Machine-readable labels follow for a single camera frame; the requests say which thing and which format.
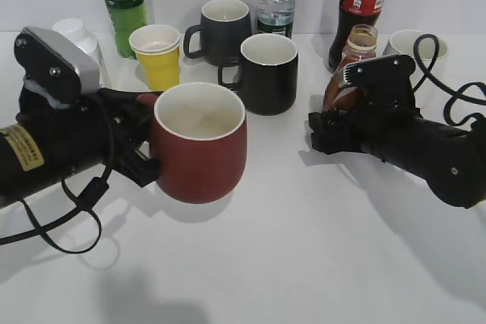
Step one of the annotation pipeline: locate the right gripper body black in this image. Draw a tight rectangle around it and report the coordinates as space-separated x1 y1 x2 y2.
308 84 425 157

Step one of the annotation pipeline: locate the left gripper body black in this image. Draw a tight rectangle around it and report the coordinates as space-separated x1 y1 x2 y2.
18 88 159 187

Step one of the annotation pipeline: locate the red ceramic mug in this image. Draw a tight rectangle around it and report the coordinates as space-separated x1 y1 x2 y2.
136 82 248 204

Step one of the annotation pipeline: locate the Nescafe coffee bottle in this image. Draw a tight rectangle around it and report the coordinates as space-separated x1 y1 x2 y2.
322 24 378 112

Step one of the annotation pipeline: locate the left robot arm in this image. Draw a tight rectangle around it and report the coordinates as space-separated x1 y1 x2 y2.
1 88 159 206

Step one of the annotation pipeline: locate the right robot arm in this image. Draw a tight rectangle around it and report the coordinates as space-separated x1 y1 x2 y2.
308 87 485 209

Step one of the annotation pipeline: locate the yellow paper cup stack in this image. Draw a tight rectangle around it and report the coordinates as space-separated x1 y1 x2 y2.
128 24 180 91

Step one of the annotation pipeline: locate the black ceramic mug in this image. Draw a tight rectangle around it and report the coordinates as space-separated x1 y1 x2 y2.
217 33 298 115

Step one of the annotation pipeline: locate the white blueberry yogurt carton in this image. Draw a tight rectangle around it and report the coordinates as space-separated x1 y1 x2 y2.
52 17 111 88

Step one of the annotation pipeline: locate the white ceramic mug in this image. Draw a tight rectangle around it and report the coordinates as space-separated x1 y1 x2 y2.
382 30 449 61

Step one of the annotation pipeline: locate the clear water bottle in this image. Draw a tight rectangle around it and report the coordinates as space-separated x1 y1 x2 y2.
256 0 295 39

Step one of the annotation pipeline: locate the cola bottle red label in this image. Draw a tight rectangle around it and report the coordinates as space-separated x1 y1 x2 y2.
328 0 385 71

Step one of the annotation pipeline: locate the dark grey mug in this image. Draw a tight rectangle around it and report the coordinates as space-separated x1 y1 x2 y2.
183 0 252 66

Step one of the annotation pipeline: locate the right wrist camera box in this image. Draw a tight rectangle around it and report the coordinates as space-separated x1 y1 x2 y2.
352 55 416 109

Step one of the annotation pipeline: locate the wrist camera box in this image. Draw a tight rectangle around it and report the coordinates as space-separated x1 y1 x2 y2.
352 55 416 109
14 26 100 109

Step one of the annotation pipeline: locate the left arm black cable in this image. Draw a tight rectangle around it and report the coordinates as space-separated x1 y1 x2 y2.
0 94 117 253

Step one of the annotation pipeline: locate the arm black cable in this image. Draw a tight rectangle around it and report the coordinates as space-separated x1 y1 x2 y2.
413 33 486 127
0 94 117 253

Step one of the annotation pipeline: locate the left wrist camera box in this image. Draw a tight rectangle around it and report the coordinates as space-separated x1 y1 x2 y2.
14 26 100 109

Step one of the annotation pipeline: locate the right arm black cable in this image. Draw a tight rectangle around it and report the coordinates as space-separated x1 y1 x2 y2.
413 33 486 127

